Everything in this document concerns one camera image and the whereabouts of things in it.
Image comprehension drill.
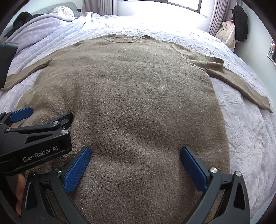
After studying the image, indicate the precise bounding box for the brown knit sweater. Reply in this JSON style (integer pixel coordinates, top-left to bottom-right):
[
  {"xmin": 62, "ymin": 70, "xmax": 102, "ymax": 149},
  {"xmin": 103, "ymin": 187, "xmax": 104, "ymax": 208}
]
[{"xmin": 1, "ymin": 34, "xmax": 271, "ymax": 223}]

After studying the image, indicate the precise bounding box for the dark clothes pile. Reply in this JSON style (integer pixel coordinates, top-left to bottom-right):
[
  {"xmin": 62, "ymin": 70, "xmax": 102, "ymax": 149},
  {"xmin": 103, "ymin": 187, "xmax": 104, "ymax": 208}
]
[{"xmin": 13, "ymin": 12, "xmax": 42, "ymax": 30}]

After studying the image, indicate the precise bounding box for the person's left hand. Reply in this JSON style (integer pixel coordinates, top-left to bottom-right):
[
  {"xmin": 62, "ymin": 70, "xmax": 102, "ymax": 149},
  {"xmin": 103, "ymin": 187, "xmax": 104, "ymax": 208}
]
[{"xmin": 15, "ymin": 173, "xmax": 26, "ymax": 215}]

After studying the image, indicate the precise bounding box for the lavender embossed bed blanket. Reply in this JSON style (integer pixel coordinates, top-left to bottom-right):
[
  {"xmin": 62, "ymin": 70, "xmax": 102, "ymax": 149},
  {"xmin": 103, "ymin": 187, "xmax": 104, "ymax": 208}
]
[{"xmin": 8, "ymin": 12, "xmax": 275, "ymax": 216}]

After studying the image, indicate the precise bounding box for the round cream pillow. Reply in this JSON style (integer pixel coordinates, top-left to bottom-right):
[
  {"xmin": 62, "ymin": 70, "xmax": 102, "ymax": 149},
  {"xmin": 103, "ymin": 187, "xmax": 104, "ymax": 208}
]
[{"xmin": 51, "ymin": 6, "xmax": 75, "ymax": 19}]

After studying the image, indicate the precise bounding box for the grey padded headboard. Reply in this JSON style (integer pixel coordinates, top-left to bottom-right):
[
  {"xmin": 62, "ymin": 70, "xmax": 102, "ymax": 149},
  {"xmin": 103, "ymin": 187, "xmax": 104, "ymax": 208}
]
[{"xmin": 3, "ymin": 2, "xmax": 81, "ymax": 38}]

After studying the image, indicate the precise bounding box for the grey striped curtain left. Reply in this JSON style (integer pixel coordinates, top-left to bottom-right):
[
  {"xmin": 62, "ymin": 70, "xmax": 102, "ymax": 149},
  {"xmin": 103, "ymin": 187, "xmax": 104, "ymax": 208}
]
[{"xmin": 83, "ymin": 0, "xmax": 117, "ymax": 15}]

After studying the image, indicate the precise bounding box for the grey striped curtain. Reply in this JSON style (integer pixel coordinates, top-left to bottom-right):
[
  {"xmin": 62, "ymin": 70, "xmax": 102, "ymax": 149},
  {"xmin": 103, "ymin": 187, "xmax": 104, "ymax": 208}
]
[
  {"xmin": 207, "ymin": 0, "xmax": 230, "ymax": 36},
  {"xmin": 83, "ymin": 0, "xmax": 117, "ymax": 15}
]

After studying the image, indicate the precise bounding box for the beige hanging coat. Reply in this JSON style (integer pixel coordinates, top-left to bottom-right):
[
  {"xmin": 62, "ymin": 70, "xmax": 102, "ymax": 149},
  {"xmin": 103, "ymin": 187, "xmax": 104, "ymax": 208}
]
[{"xmin": 215, "ymin": 21, "xmax": 236, "ymax": 52}]

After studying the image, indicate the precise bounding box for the black hanging jacket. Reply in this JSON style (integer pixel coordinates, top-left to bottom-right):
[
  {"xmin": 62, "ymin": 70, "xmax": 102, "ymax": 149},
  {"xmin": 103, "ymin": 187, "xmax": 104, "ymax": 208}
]
[{"xmin": 231, "ymin": 5, "xmax": 248, "ymax": 42}]

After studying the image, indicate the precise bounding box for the grey striped curtain right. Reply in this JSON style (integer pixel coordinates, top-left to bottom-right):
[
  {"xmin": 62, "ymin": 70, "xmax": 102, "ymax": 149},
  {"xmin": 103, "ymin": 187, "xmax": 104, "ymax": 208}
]
[{"xmin": 207, "ymin": 0, "xmax": 230, "ymax": 36}]

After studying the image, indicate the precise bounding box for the framed picture on wall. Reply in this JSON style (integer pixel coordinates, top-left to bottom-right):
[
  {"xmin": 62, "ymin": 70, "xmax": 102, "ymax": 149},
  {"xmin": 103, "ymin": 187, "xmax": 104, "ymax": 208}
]
[{"xmin": 267, "ymin": 41, "xmax": 276, "ymax": 64}]

